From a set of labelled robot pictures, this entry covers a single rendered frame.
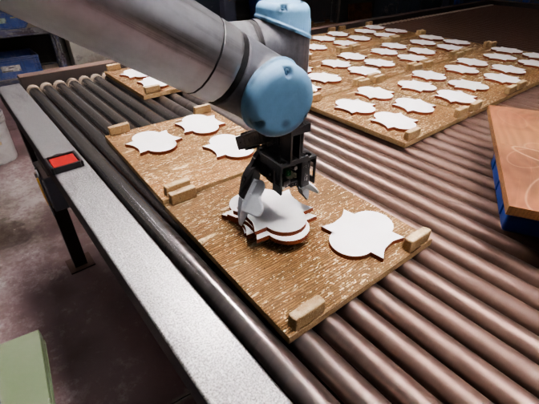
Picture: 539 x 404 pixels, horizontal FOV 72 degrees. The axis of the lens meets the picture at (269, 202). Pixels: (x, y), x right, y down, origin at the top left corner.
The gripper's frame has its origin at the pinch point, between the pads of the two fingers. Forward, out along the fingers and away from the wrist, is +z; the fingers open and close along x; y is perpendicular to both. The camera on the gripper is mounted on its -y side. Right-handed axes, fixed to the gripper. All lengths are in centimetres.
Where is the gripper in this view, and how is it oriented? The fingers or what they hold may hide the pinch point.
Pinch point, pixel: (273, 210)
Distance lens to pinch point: 70.7
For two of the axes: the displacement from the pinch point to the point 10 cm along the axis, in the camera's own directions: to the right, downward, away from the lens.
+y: 5.6, 4.7, -6.8
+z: 0.0, 8.2, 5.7
